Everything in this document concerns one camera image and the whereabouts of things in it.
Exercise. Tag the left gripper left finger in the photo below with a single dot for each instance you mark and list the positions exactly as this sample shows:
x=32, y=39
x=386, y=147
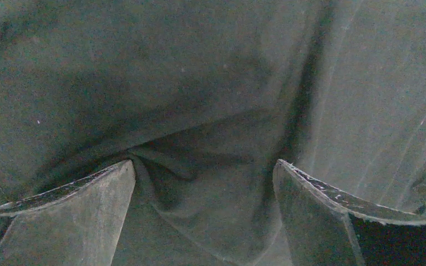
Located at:
x=75, y=224

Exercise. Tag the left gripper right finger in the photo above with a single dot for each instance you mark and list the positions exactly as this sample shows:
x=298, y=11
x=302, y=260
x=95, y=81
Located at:
x=328, y=226

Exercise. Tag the black t shirt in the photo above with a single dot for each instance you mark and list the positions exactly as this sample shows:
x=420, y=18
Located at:
x=204, y=97

